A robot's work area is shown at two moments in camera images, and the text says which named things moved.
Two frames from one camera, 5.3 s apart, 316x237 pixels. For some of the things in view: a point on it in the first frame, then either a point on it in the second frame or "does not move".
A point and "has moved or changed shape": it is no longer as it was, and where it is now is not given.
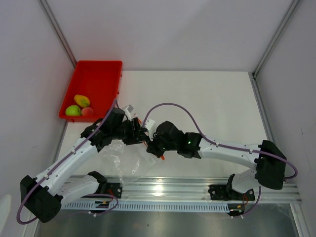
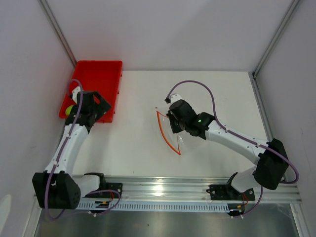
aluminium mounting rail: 195,189 does not move
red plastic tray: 98,81 does not move
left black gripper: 137,136 → 102,106
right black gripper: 151,147 → 171,117
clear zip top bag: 129,161 has moved or changed shape
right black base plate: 223,192 does not move
